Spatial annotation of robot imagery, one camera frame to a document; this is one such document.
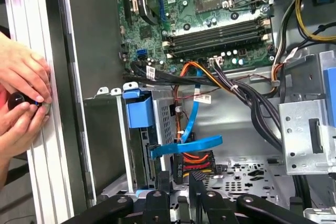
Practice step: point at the silver disk bay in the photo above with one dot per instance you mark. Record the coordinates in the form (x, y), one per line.
(105, 134)

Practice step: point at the hard disk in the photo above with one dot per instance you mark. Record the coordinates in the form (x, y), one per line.
(139, 111)

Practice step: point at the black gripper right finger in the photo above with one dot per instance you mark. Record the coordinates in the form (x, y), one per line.
(218, 208)

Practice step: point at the blue plastic cage latch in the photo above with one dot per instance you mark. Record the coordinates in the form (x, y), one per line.
(331, 98)

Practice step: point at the person's left hand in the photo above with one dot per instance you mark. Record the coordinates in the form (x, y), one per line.
(18, 66)

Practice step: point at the person's right hand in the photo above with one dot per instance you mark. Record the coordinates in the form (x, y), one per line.
(18, 129)

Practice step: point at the black open PC case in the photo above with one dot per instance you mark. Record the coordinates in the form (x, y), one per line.
(97, 37)

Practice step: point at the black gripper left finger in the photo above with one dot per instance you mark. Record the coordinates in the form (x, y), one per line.
(157, 208)

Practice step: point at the silver optical drive cage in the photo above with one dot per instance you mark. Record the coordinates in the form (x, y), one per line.
(296, 129)

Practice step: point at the green motherboard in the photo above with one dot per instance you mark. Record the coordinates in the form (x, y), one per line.
(189, 11)

